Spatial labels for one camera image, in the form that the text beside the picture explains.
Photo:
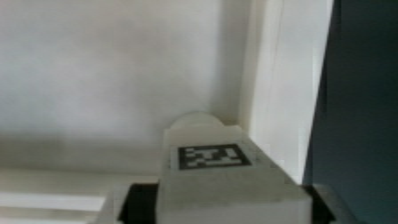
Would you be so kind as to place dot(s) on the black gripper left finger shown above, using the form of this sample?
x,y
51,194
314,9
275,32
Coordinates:
x,y
131,203

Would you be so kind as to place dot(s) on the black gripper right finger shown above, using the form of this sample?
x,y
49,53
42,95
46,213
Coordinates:
x,y
332,211

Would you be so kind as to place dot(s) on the white table leg with tag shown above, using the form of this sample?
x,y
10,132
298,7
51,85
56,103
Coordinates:
x,y
225,186

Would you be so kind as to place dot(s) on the white square tabletop part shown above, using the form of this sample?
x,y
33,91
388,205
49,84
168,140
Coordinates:
x,y
113,65

